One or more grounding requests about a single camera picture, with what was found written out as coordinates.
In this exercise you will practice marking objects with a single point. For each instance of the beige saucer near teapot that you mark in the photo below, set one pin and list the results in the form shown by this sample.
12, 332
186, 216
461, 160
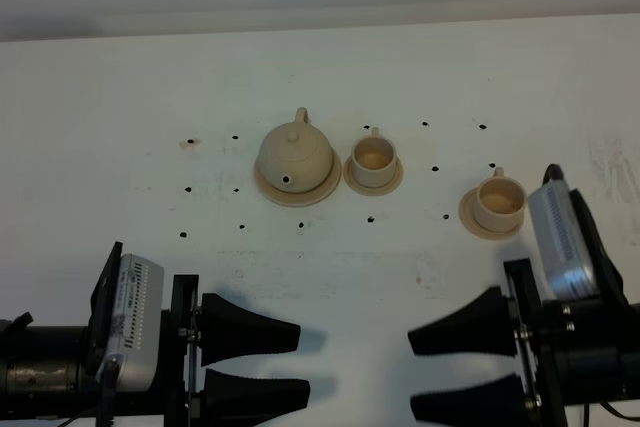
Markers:
373, 191

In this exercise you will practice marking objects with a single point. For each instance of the beige teacup near teapot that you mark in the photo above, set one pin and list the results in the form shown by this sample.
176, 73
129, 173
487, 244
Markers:
373, 160

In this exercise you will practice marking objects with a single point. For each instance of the beige round teapot saucer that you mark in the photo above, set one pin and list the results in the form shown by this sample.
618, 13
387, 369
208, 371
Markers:
298, 200

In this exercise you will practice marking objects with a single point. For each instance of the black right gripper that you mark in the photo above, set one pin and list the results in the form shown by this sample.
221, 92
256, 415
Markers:
485, 326

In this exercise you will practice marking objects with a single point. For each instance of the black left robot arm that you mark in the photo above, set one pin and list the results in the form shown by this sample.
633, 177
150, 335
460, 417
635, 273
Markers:
43, 376

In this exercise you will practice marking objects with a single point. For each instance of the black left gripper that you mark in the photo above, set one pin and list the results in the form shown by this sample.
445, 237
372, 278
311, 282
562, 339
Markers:
226, 331

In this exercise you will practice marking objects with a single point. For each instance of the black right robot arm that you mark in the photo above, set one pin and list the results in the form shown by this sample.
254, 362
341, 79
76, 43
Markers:
575, 352

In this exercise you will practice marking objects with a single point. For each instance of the beige ceramic teapot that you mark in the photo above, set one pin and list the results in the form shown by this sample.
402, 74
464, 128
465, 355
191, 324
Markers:
295, 157

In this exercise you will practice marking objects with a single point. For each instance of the beige saucer far right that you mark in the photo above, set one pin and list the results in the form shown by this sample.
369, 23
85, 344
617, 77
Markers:
465, 212

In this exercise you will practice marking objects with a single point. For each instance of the beige teacup far right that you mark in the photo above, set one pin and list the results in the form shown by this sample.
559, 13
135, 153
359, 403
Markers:
500, 203

